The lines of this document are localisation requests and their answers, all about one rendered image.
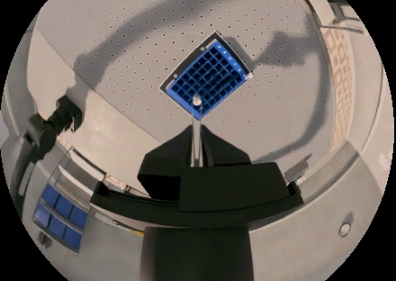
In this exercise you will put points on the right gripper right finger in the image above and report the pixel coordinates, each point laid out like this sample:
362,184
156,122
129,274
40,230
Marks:
220,152

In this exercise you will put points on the white vial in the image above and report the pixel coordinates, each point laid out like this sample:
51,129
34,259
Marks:
196,99

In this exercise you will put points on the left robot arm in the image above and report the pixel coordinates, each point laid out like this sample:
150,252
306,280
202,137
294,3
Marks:
44,135

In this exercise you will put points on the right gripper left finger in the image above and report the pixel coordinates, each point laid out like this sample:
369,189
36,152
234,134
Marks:
173,151

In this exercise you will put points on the blue tube carrier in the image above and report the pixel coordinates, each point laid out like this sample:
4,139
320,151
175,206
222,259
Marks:
185,88

